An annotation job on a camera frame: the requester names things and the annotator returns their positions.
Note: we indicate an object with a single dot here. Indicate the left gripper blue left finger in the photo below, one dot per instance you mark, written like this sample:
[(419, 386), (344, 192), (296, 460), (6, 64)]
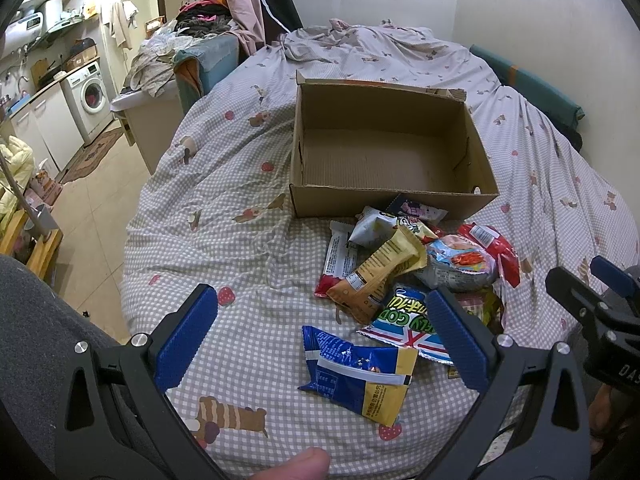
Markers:
[(178, 337)]

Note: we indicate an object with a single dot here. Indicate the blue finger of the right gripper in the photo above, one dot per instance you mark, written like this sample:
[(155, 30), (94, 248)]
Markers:
[(620, 281)]

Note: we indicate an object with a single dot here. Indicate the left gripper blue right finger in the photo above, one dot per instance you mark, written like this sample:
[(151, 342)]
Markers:
[(465, 338)]

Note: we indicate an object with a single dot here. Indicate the blue rocket chips bag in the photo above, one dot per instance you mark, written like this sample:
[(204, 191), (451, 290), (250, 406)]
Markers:
[(403, 320)]

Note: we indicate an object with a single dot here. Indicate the blue yellow snack packet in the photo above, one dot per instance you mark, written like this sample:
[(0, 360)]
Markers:
[(370, 381)]

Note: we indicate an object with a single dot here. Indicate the red snack bag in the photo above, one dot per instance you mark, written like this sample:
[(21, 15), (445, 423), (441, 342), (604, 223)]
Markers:
[(498, 247)]

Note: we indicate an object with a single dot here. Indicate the tan brown snack bag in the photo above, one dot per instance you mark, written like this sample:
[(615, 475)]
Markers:
[(361, 293)]

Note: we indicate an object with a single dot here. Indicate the red white wafer packet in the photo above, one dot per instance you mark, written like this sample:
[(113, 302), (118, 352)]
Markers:
[(341, 258)]

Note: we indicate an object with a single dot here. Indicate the pink snack packet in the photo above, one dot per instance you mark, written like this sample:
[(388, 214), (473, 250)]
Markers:
[(404, 206)]

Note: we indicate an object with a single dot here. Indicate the person's right hand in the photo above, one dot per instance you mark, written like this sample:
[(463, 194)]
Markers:
[(600, 411)]

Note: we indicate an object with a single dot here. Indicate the person's left hand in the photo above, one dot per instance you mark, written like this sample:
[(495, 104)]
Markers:
[(312, 464)]

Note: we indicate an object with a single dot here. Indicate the colourful shrimp chips bag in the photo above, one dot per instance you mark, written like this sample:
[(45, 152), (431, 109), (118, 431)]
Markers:
[(457, 263)]

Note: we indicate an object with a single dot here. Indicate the grey trouser leg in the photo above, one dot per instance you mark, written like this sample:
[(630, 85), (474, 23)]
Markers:
[(38, 335)]

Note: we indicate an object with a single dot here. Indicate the white grey snack bag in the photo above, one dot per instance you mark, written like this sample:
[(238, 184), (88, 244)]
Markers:
[(373, 228)]

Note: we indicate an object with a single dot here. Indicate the checkered patterned bed sheet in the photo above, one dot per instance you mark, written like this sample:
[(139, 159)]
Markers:
[(218, 211)]

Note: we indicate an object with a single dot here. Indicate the wooden rack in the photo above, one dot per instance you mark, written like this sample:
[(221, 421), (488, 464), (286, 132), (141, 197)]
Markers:
[(36, 252)]

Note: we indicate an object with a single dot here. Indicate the teal pillow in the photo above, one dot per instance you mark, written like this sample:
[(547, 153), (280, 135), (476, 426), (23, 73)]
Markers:
[(563, 112)]

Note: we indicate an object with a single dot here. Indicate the brown door mat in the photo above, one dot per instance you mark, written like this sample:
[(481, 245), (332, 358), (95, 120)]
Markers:
[(89, 158)]

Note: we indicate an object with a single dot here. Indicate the brown cardboard box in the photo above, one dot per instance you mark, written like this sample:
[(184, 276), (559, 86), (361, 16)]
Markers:
[(361, 143)]

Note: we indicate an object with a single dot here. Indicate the yellow quilt bundle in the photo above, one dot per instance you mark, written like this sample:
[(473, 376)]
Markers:
[(21, 163)]

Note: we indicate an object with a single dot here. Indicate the white kitchen cabinet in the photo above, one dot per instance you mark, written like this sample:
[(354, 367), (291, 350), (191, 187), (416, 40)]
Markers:
[(47, 126)]

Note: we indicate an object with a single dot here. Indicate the white washing machine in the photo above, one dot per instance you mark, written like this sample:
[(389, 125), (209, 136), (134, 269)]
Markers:
[(86, 97)]

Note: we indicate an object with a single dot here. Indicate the teal folded blanket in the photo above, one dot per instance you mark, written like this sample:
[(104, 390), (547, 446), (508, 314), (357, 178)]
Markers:
[(200, 67)]

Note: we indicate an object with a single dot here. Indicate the pile of clothes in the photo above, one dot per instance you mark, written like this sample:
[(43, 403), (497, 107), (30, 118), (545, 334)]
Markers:
[(203, 18)]

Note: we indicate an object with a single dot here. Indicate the white water heater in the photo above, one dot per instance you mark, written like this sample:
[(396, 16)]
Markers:
[(21, 33)]

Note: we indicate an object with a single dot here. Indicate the pink hanging cloth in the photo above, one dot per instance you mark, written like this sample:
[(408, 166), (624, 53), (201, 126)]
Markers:
[(251, 29)]

